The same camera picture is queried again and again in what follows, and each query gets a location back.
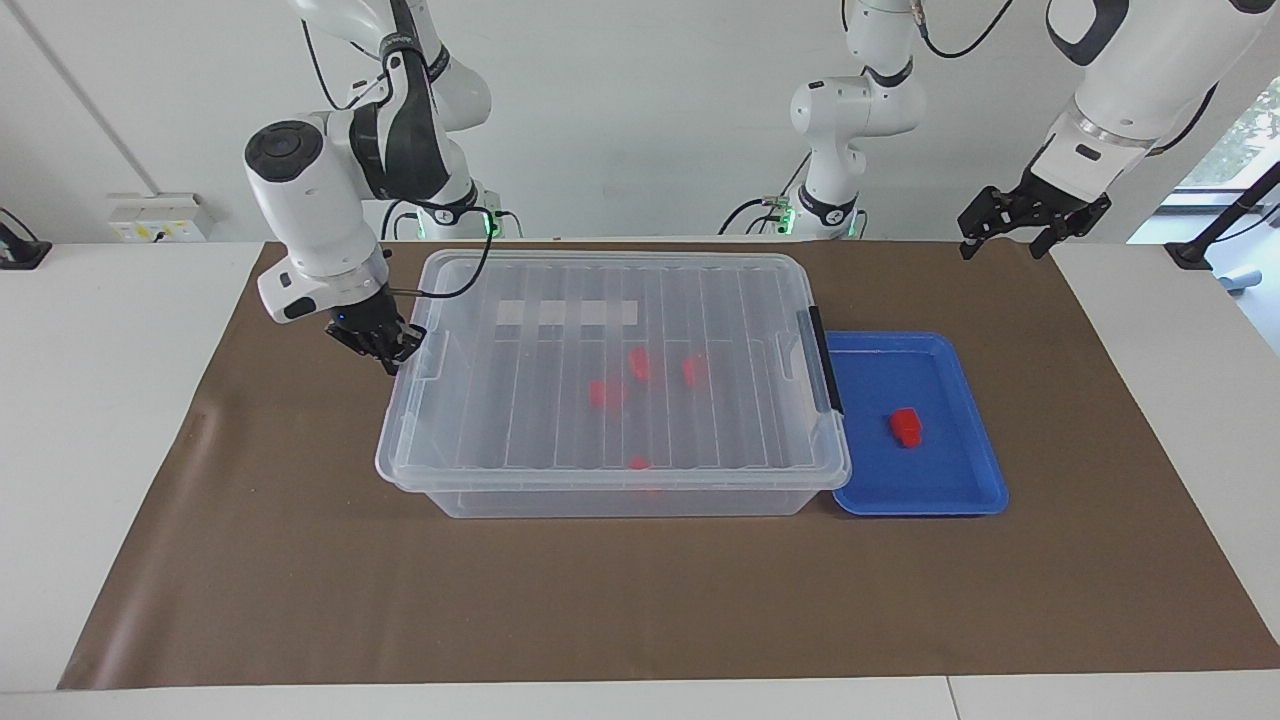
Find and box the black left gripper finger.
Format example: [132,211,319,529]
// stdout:
[958,186,1023,261]
[1030,195,1112,261]

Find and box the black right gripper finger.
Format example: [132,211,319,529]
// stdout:
[383,320,428,376]
[328,330,389,363]

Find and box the clear ribbed plastic lid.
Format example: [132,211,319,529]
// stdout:
[375,249,852,493]

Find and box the clear plastic storage box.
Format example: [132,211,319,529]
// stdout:
[385,255,836,519]

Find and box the blue plastic tray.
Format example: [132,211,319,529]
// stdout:
[822,331,1009,517]

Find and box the black stand with foot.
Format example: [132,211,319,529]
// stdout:
[1165,160,1280,271]

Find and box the window with green view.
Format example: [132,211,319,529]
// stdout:
[1178,75,1280,193]

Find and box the brown paper table mat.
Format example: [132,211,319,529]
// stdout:
[58,240,1280,691]

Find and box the small black desk device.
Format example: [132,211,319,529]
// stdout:
[0,208,53,269]

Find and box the black right base cable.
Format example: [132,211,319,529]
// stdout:
[380,198,426,241]

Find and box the black base cable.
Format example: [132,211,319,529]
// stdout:
[718,150,813,237]
[380,198,426,241]

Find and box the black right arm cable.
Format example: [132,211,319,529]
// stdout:
[388,205,496,300]

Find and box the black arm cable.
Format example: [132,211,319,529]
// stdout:
[915,0,1016,59]
[388,205,496,300]

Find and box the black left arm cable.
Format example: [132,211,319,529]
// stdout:
[915,0,1016,59]

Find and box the black box latch handle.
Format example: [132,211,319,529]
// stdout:
[806,306,844,415]

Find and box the white wall socket box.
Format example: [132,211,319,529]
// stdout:
[108,193,213,243]

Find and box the black left base cable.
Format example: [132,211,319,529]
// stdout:
[718,150,813,237]

